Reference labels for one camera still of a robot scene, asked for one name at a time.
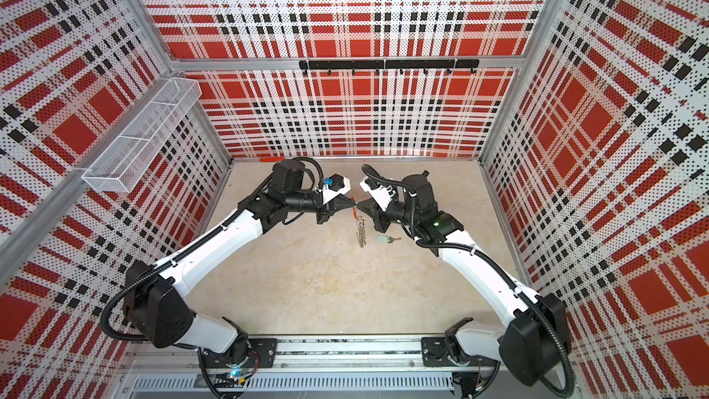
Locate black hook rail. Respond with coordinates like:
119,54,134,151
298,58,480,73

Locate small key with teal tag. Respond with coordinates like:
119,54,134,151
378,235,400,244

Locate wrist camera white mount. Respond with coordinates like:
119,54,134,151
321,174,351,205
359,177,398,212

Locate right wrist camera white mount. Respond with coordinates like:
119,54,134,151
359,177,398,212

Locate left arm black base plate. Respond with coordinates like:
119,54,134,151
201,338,278,369

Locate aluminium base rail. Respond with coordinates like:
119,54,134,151
110,334,552,398

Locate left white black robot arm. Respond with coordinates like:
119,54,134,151
100,157,355,353

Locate white wire mesh basket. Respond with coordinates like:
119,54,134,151
82,78,201,193

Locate grey key organizer red handle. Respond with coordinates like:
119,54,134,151
353,207,367,248

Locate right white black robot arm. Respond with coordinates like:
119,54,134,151
357,164,576,398

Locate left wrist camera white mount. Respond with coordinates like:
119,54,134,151
321,174,351,205

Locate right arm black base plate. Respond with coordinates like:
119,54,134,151
420,336,498,368

